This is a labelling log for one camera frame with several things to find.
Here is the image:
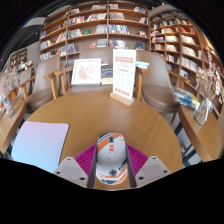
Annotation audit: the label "curved wooden bookshelf unit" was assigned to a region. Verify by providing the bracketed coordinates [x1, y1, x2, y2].
[148, 11, 224, 118]

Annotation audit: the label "dark cover book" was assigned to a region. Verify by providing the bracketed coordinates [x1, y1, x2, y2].
[100, 63, 114, 86]

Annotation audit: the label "stack of blue books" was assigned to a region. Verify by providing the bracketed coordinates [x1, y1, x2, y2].
[172, 85, 201, 110]

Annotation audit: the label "pastel blue pink mouse pad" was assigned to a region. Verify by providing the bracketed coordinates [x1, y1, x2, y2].
[10, 120, 70, 174]

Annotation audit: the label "distant wooden bookshelf unit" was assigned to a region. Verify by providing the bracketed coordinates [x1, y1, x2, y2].
[9, 48, 28, 69]

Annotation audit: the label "white ceiling air vent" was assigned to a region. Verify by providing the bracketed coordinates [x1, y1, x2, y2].
[21, 16, 46, 28]

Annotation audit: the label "white orange sign wooden base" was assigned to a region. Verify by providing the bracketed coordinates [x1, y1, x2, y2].
[109, 48, 137, 107]

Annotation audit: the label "white orange patterned computer mouse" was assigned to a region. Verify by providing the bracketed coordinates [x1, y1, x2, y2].
[95, 131, 129, 185]

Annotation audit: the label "glass vase beige dried flowers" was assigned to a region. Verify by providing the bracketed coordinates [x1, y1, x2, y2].
[193, 68, 224, 126]

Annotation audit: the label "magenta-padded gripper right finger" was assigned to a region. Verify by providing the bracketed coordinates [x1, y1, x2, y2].
[124, 143, 172, 188]

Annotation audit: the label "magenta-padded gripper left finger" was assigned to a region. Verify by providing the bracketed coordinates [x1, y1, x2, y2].
[53, 143, 98, 189]

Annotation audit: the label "brown leather wooden armchair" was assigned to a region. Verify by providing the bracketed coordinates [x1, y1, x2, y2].
[135, 49, 191, 124]
[16, 54, 63, 113]
[43, 47, 151, 101]

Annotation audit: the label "white framed red print picture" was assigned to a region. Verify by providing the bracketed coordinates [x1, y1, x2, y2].
[70, 58, 102, 86]

